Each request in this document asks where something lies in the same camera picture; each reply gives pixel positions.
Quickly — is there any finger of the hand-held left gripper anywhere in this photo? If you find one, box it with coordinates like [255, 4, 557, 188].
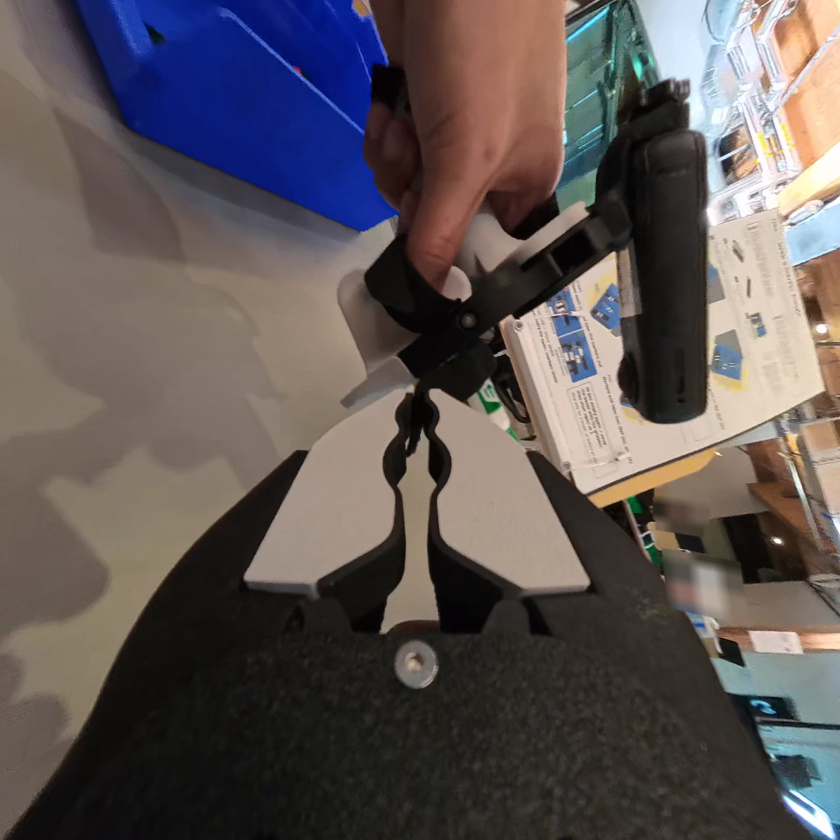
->
[339, 357, 421, 409]

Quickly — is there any black velcro strap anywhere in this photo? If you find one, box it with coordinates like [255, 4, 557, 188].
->
[402, 387, 427, 458]

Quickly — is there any blue plastic bin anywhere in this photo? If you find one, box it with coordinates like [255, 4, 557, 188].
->
[72, 0, 399, 232]

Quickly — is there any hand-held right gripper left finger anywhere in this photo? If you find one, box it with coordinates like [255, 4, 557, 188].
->
[243, 392, 422, 632]

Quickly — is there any green dry erase marker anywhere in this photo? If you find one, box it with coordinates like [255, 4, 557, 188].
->
[467, 384, 521, 439]

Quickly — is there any storage shelf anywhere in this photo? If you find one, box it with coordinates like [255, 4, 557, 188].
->
[696, 0, 840, 277]

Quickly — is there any person's left hand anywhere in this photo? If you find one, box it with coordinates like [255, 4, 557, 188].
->
[363, 0, 569, 291]

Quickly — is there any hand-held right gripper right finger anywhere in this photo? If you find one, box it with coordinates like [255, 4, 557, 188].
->
[424, 387, 593, 632]

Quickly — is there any white instruction board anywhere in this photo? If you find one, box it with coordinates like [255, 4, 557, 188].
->
[502, 209, 826, 496]

